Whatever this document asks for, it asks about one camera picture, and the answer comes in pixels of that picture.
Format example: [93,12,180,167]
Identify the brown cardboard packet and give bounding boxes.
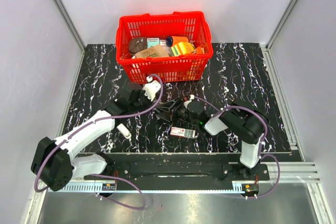
[135,45,169,59]

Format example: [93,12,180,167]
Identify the yellow green snack pack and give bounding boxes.
[170,42,195,57]

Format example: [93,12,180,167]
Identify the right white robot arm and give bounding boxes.
[172,99,268,180]

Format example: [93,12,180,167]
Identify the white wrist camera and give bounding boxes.
[143,77,161,102]
[183,94,195,108]

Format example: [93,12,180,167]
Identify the white stapler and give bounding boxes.
[117,123,131,139]

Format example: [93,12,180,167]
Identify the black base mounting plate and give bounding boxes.
[83,152,270,183]

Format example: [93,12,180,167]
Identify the orange bottle blue cap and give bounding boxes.
[166,36,189,47]

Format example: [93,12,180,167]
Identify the orange snack packet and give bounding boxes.
[193,46,204,54]

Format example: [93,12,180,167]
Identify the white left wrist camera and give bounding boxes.
[143,77,161,102]

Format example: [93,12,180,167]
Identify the red plastic shopping basket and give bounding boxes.
[115,11,214,84]

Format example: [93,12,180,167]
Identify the teal white small box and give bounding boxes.
[146,37,160,48]

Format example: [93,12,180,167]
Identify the red white staple box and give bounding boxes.
[170,127,196,138]

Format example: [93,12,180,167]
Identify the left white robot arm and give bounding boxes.
[31,80,163,192]

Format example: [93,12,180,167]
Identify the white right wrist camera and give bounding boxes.
[183,94,195,108]

